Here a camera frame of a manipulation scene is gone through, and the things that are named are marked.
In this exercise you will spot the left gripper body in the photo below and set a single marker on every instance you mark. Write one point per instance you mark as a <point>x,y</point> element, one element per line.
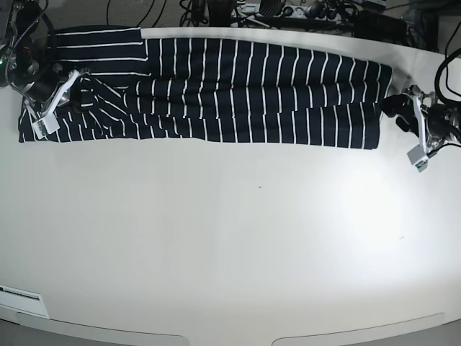
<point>421,104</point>

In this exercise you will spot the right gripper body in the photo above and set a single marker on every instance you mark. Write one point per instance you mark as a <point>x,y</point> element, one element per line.
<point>49,89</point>

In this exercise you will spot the navy white striped T-shirt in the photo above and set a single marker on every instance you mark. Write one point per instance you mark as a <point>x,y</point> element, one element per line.
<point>221,90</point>

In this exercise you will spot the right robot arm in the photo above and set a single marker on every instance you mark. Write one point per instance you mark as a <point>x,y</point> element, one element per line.
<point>32,64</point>

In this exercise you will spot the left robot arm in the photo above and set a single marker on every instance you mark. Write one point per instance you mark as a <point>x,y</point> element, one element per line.
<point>433,117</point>

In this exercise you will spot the black box on floor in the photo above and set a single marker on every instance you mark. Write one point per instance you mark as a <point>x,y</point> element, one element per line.
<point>381,28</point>

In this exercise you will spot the grey power strip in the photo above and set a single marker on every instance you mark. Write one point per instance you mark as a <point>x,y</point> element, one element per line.
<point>287,12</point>

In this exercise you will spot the white label plate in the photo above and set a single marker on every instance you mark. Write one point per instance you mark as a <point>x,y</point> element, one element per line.
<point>24,302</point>

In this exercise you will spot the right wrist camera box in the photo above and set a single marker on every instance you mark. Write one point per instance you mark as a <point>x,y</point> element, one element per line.
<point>45,126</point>

